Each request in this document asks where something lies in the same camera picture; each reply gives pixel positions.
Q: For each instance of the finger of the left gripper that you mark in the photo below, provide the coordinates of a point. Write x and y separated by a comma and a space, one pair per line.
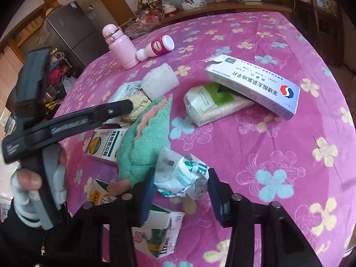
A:
33, 83

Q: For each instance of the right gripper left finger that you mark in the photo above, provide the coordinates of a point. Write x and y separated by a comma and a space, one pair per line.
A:
102, 235

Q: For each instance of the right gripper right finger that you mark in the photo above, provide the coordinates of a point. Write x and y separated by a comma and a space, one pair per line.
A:
282, 242

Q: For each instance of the rainbow medicine box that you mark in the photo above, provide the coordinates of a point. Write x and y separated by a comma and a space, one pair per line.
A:
105, 143

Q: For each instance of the white milk carton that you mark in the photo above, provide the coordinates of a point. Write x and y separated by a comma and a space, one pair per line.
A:
157, 238

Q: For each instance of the grey snack wrapper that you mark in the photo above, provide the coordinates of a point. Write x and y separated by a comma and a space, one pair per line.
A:
125, 90

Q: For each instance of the white green wrapper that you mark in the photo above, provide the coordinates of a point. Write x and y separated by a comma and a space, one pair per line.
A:
181, 176

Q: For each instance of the green towel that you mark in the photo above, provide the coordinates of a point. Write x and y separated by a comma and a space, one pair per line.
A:
141, 145

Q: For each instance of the white blue medicine box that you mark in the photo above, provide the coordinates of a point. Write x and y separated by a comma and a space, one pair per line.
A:
262, 86

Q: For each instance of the left gloved hand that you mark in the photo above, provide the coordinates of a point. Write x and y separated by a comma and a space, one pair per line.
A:
24, 181

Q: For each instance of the grey refrigerator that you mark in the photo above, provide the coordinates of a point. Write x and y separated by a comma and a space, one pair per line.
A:
74, 34

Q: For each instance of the pink thermos bottle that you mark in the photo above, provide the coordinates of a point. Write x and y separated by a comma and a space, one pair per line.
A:
120, 46

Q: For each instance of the beige crumpled paper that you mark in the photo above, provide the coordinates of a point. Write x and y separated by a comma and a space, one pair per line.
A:
140, 102

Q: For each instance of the clear plastic bag of items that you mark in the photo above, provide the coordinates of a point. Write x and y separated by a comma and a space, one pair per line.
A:
143, 23

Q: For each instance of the white pink yogurt bottle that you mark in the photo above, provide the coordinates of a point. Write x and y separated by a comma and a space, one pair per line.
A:
160, 46

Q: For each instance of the pink floral tablecloth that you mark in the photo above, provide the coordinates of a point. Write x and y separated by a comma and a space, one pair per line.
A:
306, 163

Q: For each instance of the framed couple photo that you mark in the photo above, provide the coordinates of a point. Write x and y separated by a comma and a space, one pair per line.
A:
192, 4

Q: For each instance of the wooden tv cabinet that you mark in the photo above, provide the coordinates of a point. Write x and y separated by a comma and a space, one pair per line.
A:
229, 7

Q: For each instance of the wooden chair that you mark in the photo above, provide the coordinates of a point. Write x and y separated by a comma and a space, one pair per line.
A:
322, 23

